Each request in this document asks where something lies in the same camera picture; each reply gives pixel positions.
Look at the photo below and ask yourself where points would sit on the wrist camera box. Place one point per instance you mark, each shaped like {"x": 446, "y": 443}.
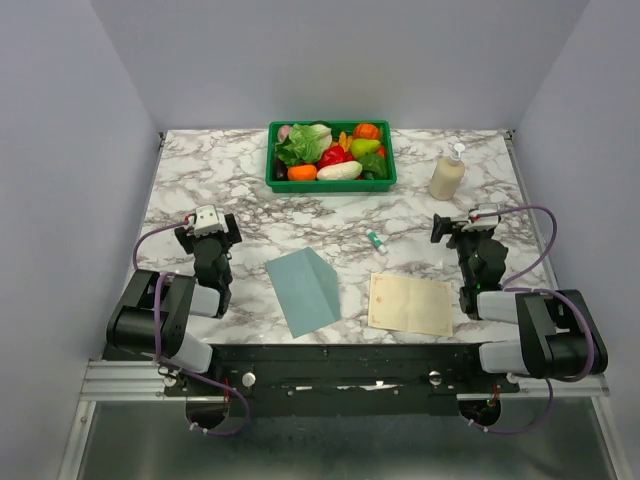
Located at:
{"x": 485, "y": 217}
{"x": 206, "y": 220}

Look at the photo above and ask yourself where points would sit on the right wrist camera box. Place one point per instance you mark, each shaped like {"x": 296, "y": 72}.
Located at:
{"x": 485, "y": 217}

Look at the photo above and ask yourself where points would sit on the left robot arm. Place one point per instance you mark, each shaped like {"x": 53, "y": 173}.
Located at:
{"x": 152, "y": 314}

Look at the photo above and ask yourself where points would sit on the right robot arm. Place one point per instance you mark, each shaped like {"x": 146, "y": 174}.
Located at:
{"x": 558, "y": 338}

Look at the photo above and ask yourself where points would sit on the green lettuce toy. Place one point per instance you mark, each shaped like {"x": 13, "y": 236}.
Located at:
{"x": 304, "y": 144}

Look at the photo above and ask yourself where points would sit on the aluminium frame rail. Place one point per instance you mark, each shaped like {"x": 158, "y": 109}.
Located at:
{"x": 122, "y": 381}

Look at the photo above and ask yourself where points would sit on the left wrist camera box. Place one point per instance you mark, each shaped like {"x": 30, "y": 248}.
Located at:
{"x": 206, "y": 220}

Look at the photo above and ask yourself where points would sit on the orange pumpkin toy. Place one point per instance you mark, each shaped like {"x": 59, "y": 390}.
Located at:
{"x": 367, "y": 131}

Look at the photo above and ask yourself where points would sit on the red pepper toy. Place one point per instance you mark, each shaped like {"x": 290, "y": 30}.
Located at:
{"x": 333, "y": 156}

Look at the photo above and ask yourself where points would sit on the blue-grey envelope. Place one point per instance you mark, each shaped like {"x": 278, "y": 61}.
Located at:
{"x": 307, "y": 290}

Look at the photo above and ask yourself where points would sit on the green glue stick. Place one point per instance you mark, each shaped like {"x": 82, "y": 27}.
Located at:
{"x": 376, "y": 242}

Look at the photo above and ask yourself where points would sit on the green pear toy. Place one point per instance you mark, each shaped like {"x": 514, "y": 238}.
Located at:
{"x": 361, "y": 147}

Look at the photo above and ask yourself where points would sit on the green plastic crate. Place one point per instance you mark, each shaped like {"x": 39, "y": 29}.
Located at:
{"x": 342, "y": 133}

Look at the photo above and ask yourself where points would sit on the white radish toy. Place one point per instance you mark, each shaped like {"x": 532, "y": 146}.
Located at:
{"x": 347, "y": 171}

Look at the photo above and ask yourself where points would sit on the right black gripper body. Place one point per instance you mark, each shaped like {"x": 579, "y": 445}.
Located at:
{"x": 465, "y": 242}

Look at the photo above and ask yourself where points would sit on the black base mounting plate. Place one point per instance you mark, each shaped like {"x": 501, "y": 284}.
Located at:
{"x": 336, "y": 380}

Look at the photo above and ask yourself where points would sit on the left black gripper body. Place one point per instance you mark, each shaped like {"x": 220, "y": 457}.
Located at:
{"x": 188, "y": 241}

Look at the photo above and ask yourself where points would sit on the orange carrot toy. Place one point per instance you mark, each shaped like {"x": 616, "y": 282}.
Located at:
{"x": 302, "y": 173}

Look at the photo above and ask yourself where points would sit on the beige pump bottle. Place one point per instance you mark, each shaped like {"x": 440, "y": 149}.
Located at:
{"x": 448, "y": 174}

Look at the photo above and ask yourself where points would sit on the green pepper toy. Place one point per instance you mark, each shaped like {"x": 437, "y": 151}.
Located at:
{"x": 374, "y": 166}

